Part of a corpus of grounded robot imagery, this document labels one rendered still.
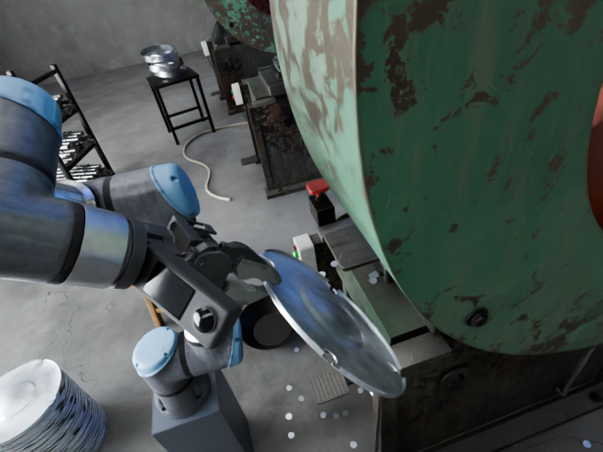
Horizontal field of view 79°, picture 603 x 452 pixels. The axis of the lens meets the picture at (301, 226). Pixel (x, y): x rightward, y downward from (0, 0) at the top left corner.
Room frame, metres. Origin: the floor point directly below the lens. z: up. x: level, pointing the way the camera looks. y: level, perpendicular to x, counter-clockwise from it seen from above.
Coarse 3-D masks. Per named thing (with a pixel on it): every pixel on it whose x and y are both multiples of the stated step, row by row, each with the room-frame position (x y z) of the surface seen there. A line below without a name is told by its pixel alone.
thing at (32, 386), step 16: (16, 368) 0.83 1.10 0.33; (32, 368) 0.82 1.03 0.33; (48, 368) 0.80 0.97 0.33; (0, 384) 0.77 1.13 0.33; (16, 384) 0.76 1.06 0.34; (32, 384) 0.75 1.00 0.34; (48, 384) 0.74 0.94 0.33; (0, 400) 0.71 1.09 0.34; (16, 400) 0.69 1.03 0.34; (32, 400) 0.69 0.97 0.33; (0, 416) 0.65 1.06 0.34; (16, 416) 0.64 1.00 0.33; (32, 416) 0.63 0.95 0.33; (0, 432) 0.60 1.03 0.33; (16, 432) 0.59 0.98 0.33
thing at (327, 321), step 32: (288, 256) 0.48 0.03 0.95; (288, 288) 0.36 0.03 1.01; (320, 288) 0.43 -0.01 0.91; (288, 320) 0.27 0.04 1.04; (320, 320) 0.31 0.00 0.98; (352, 320) 0.36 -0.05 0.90; (320, 352) 0.24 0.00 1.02; (352, 352) 0.28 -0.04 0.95; (384, 352) 0.33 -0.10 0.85; (384, 384) 0.24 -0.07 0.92
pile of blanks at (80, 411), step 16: (64, 384) 0.74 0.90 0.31; (64, 400) 0.70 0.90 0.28; (80, 400) 0.73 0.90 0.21; (48, 416) 0.63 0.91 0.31; (64, 416) 0.66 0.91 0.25; (80, 416) 0.69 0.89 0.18; (96, 416) 0.73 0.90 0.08; (32, 432) 0.59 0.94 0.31; (48, 432) 0.61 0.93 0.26; (64, 432) 0.63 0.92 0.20; (80, 432) 0.65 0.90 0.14; (96, 432) 0.68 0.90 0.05; (0, 448) 0.55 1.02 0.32; (16, 448) 0.56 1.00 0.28; (32, 448) 0.57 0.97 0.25; (48, 448) 0.58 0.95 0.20; (64, 448) 0.60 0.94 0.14; (80, 448) 0.62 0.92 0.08; (96, 448) 0.65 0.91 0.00
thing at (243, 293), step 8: (232, 280) 0.32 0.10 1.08; (240, 280) 0.36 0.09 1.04; (224, 288) 0.31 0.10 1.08; (232, 288) 0.31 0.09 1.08; (240, 288) 0.31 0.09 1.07; (248, 288) 0.32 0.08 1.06; (256, 288) 0.33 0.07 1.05; (264, 288) 0.33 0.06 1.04; (232, 296) 0.31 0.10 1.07; (240, 296) 0.31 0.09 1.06; (248, 296) 0.31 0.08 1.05; (256, 296) 0.32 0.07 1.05; (264, 296) 0.32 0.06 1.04; (240, 304) 0.31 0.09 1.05
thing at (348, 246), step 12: (348, 228) 0.73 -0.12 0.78; (336, 240) 0.69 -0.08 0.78; (348, 240) 0.69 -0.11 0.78; (360, 240) 0.68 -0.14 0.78; (336, 252) 0.65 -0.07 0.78; (348, 252) 0.64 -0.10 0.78; (360, 252) 0.64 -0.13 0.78; (372, 252) 0.63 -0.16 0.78; (348, 264) 0.61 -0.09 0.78; (360, 264) 0.60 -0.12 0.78; (372, 264) 0.71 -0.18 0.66; (384, 276) 0.64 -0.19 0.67
